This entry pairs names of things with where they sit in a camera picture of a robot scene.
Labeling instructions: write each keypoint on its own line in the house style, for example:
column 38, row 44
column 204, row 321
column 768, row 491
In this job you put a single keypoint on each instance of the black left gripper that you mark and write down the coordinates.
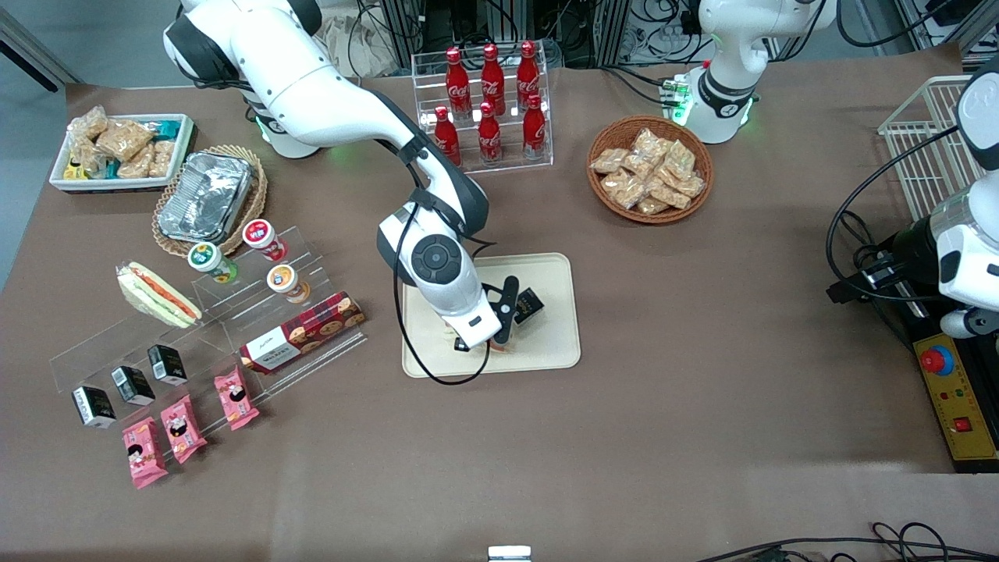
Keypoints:
column 910, row 247

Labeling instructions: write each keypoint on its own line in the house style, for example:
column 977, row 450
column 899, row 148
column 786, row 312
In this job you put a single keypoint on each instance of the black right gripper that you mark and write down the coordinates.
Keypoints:
column 460, row 344

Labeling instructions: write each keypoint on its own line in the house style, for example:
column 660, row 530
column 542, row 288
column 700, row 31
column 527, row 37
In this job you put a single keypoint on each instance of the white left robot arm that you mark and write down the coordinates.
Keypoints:
column 730, row 78

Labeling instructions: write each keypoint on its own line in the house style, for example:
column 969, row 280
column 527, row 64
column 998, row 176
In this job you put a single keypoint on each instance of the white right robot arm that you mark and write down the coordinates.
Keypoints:
column 312, row 101

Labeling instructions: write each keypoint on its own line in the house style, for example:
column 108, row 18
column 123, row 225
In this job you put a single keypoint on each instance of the beige plastic tray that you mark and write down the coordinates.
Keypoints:
column 546, row 347

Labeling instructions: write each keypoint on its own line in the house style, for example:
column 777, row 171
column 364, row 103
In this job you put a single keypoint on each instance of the small black carton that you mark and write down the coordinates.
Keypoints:
column 168, row 364
column 133, row 385
column 531, row 306
column 94, row 406

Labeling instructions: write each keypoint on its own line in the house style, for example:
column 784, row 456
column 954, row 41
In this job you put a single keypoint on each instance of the yellow emergency stop box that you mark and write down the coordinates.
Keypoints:
column 956, row 406

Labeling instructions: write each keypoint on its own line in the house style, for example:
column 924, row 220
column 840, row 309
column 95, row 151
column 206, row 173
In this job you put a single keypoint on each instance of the clear acrylic bottle rack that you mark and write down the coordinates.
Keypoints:
column 515, row 165

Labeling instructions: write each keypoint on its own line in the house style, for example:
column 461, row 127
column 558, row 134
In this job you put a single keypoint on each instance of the round wicker basket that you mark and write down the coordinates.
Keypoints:
column 605, row 199

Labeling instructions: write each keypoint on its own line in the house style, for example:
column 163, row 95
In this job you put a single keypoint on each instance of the clear bag peanut brittle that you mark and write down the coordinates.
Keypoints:
column 652, row 144
column 638, row 166
column 691, row 186
column 622, row 189
column 652, row 206
column 609, row 161
column 668, row 194
column 680, row 160

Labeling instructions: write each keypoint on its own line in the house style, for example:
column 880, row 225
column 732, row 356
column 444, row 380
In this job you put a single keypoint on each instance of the red plaid cookie box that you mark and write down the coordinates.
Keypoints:
column 303, row 332

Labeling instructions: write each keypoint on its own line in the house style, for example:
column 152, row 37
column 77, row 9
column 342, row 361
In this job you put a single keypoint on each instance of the red cola bottle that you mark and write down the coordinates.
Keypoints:
column 492, row 76
column 447, row 136
column 527, row 72
column 489, row 136
column 457, row 78
column 534, row 130

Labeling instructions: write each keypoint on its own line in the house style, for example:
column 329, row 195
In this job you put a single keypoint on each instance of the clear acrylic stepped stand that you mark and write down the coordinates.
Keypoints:
column 101, row 351
column 312, row 265

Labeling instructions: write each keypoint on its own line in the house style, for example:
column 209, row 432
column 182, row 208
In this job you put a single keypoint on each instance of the small white device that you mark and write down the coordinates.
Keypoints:
column 509, row 553

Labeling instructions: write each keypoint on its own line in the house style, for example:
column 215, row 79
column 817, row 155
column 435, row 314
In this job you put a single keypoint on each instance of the orange lid yogurt cup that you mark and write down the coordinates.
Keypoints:
column 287, row 282

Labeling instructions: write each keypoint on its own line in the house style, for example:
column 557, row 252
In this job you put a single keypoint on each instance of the red lid yogurt cup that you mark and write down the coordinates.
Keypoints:
column 264, row 238

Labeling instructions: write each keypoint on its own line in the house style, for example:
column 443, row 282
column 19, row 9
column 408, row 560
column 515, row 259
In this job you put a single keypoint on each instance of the pink snack packet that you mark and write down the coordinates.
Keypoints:
column 236, row 398
column 144, row 463
column 183, row 439

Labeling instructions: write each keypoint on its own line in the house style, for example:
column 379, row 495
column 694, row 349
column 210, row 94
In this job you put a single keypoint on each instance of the oval wicker basket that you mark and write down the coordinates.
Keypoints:
column 259, row 187

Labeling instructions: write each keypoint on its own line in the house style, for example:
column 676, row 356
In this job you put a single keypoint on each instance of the green lid yogurt cup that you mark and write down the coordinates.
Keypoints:
column 209, row 260

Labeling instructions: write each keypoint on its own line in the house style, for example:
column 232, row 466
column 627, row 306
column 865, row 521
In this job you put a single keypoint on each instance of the crumpled beige cloth bag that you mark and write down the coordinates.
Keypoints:
column 359, row 47

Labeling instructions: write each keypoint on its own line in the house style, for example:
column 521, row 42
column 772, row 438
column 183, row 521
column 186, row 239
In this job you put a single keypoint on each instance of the aluminium foil container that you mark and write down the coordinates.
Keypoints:
column 204, row 197

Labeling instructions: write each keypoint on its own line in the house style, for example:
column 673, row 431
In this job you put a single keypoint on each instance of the white rectangular dish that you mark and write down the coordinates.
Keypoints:
column 183, row 148

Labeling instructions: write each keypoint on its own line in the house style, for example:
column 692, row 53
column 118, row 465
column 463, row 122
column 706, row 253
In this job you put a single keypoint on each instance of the clear bag rice crackers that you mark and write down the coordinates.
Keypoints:
column 162, row 158
column 90, row 123
column 123, row 139
column 84, row 156
column 135, row 166

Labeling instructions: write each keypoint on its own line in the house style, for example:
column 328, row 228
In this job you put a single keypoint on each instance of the teal snack packet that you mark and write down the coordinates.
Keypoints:
column 168, row 127

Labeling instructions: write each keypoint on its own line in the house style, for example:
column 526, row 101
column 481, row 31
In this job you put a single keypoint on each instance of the yellow snack packet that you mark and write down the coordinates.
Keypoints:
column 75, row 172

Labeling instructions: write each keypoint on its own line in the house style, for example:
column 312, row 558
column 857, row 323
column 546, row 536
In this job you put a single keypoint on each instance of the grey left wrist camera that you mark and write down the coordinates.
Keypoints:
column 968, row 322

